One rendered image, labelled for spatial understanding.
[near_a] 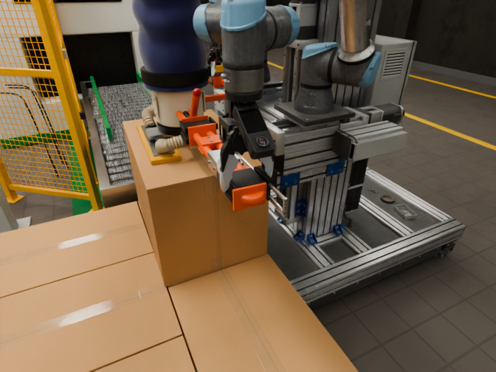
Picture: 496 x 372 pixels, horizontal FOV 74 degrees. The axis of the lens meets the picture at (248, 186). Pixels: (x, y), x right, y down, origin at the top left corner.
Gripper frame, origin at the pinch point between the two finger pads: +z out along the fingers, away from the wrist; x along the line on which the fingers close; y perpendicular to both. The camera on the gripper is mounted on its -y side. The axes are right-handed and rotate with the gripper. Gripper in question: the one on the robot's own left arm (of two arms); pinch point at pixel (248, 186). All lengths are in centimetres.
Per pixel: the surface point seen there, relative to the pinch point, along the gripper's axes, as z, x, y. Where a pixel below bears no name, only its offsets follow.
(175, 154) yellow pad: 11.1, 6.8, 44.5
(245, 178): -2.3, 0.7, -0.3
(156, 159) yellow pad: 11.1, 13.2, 43.8
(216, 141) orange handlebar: -1.3, -0.6, 22.2
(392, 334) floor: 107, -79, 7
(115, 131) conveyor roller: 54, 22, 188
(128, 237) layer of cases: 53, 27, 62
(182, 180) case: 12.9, 8.1, 30.0
